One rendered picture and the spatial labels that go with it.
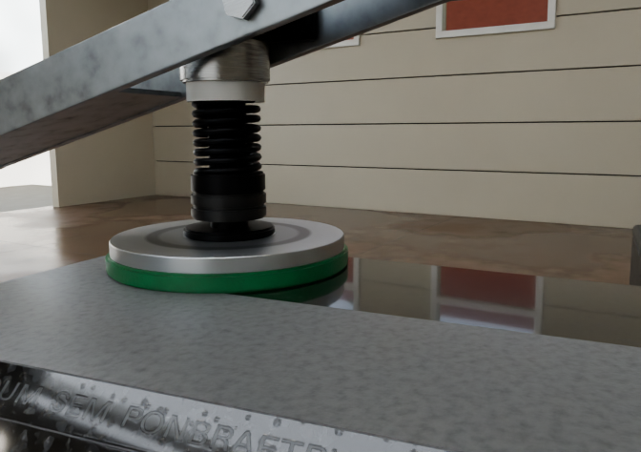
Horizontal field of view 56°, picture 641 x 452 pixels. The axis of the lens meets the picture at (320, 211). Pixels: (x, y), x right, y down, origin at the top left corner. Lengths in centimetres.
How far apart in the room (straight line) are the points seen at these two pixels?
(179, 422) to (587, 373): 20
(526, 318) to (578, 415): 13
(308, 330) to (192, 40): 25
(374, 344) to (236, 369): 8
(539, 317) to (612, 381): 10
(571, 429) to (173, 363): 20
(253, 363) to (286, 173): 728
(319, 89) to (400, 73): 105
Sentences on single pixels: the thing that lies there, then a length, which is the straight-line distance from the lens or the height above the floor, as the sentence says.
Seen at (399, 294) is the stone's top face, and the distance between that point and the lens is 46.
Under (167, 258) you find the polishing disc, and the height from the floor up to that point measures 85.
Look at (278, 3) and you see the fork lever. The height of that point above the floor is 104.
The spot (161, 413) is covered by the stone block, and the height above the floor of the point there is 81.
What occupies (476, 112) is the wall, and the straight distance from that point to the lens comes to 653.
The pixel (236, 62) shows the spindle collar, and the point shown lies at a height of 100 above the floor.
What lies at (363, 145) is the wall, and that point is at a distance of 702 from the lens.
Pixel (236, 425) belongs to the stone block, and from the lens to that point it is 28.
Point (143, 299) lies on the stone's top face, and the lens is 46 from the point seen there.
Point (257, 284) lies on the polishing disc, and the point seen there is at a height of 83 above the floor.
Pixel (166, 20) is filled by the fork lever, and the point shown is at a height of 103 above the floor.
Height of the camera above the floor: 95
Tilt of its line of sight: 8 degrees down
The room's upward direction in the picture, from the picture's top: straight up
